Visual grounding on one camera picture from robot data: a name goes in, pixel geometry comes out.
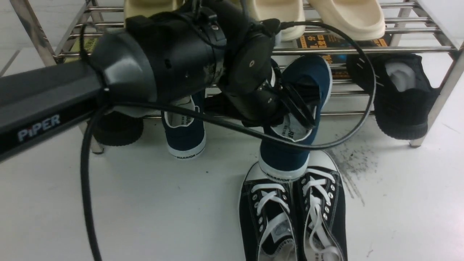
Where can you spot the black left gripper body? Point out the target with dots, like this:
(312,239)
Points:
(243,99)

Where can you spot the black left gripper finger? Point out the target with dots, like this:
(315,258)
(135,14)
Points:
(296,99)

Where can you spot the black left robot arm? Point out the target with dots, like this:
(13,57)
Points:
(150,63)

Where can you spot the orange black printed box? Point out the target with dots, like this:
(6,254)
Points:
(308,41)

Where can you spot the cream slipper middle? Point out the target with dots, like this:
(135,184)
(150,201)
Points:
(283,10)

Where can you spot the cream slipper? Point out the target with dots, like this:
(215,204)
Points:
(149,8)
(283,10)
(361,20)

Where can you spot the black white canvas sneaker right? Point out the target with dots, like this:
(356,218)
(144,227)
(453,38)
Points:
(321,200)

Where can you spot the black white canvas sneaker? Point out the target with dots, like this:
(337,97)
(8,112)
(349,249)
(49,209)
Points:
(321,200)
(265,218)

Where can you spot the cream slipper right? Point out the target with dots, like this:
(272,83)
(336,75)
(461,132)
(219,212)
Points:
(361,20)

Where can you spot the black white canvas sneaker left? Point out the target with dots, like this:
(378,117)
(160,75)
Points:
(265,218)

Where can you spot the black knit shoe right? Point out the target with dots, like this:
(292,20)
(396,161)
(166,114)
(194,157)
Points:
(404,96)

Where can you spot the black knit shoe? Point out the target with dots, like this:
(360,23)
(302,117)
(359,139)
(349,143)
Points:
(117,129)
(404,96)

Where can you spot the cream slipper left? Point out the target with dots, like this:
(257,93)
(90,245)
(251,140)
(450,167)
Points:
(149,8)

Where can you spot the black knit shoe left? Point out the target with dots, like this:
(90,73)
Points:
(117,129)

